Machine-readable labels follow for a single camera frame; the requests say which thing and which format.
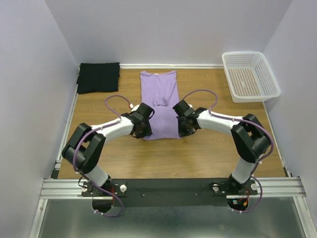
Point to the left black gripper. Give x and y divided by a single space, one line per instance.
147 132

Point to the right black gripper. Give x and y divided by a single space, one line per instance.
182 133

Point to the purple t shirt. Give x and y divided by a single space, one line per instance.
160 92

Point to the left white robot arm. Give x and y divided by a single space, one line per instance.
84 148

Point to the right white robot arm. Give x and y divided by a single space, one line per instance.
253 143

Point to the folded black t shirt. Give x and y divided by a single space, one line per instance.
98 77

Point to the white plastic basket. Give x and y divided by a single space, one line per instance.
249 77

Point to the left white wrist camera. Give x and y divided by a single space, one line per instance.
133 107

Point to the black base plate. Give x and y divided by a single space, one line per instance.
171 192

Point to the aluminium frame rail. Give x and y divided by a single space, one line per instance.
280 212

